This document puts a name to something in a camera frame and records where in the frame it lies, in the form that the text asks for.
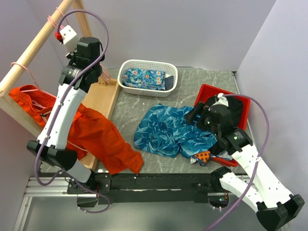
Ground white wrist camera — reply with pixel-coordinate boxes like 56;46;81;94
55;25;80;53
208;93;229;112

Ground blue shark print shorts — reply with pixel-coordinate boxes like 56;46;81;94
133;103;217;158

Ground white plastic basket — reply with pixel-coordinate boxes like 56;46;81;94
117;59;178;98

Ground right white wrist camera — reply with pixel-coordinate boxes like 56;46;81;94
208;93;229;112

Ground wooden clothes rack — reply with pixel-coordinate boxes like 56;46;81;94
0;0;121;171

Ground black garment in bin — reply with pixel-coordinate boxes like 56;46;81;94
205;95;243;125

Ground red plastic bin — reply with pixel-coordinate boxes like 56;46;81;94
194;84;251;167

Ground purple cable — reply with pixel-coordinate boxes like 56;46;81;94
34;9;112;214
202;94;269;231

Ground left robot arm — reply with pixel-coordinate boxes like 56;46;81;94
27;37;104;193

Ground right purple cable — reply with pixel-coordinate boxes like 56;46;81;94
202;94;269;231

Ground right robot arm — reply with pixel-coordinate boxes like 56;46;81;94
185;102;305;231

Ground dark blue folded cloth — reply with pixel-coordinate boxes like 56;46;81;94
165;76;174;90

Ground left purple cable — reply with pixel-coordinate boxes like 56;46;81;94
34;9;112;214

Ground blue floral cloth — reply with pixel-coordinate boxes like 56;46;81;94
121;68;166;90

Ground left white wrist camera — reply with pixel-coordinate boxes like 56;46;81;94
55;25;80;53

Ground orange shorts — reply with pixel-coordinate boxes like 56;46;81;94
9;85;143;174

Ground pink hanger holding orange shorts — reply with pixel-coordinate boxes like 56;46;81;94
11;62;46;109

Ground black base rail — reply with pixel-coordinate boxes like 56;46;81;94
67;173;225;208

